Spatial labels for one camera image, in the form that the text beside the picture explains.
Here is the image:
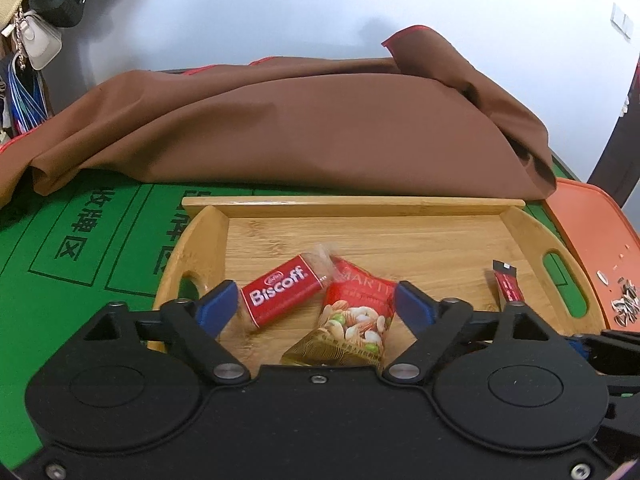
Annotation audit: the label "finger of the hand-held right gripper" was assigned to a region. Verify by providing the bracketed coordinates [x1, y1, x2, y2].
[566, 336, 640, 377]
[597, 328, 640, 348]

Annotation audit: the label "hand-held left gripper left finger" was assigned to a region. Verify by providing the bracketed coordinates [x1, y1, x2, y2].
[80, 280, 251, 386]

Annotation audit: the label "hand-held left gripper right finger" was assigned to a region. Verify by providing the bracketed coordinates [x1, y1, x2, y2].
[382, 281, 568, 386]

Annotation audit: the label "red mixed nut packet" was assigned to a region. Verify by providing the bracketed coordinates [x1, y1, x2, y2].
[280, 255, 401, 371]

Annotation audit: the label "red biscuit packet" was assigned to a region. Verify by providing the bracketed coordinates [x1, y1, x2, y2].
[235, 245, 336, 333]

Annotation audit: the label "wooden tray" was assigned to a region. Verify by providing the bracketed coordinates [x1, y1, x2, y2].
[150, 195, 591, 368]

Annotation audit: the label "red stick packet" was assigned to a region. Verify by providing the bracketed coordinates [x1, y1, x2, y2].
[484, 260, 526, 313]

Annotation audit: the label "pile of sunflower seeds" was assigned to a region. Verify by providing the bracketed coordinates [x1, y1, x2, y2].
[595, 270, 640, 328]

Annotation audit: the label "orange plastic tray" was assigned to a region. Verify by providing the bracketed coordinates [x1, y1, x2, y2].
[542, 178, 640, 333]

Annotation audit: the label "brown cloth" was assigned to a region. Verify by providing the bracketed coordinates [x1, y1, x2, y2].
[0, 24, 557, 211]

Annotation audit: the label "dark floral panel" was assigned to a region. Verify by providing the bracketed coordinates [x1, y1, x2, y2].
[587, 57, 640, 208]

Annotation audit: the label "white purse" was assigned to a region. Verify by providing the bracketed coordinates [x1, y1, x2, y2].
[12, 10, 63, 71]

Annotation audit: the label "blue striped straps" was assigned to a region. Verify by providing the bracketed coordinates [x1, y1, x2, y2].
[7, 55, 51, 133]

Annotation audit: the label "white wall switch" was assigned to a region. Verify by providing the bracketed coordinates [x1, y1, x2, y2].
[611, 2, 635, 38]

